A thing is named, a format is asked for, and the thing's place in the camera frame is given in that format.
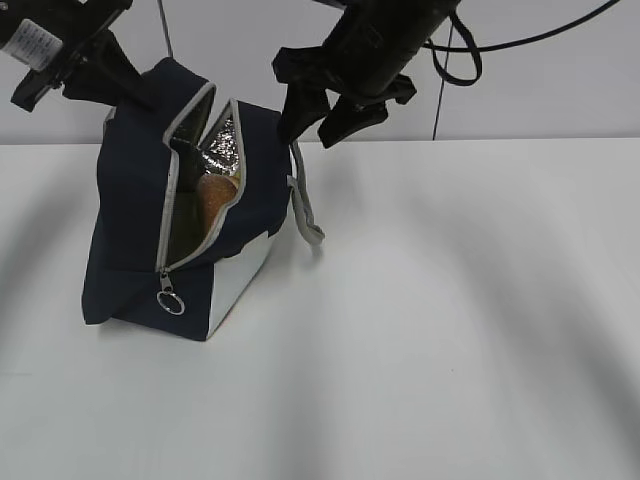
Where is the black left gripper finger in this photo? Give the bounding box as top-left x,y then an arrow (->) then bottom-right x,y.
170,139 -> 205,193

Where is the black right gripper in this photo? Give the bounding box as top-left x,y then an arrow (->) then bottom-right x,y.
272,0 -> 450,148

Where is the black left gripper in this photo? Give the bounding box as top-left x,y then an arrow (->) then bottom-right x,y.
1,0 -> 156,111

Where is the brown bread loaf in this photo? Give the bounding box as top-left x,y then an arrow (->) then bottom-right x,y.
196,174 -> 239,233

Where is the navy insulated lunch bag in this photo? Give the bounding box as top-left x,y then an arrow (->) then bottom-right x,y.
82,58 -> 324,341

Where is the green lid glass container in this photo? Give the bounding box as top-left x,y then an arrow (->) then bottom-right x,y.
167,191 -> 205,264

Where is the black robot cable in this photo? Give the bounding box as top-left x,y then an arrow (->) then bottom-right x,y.
422,0 -> 621,87

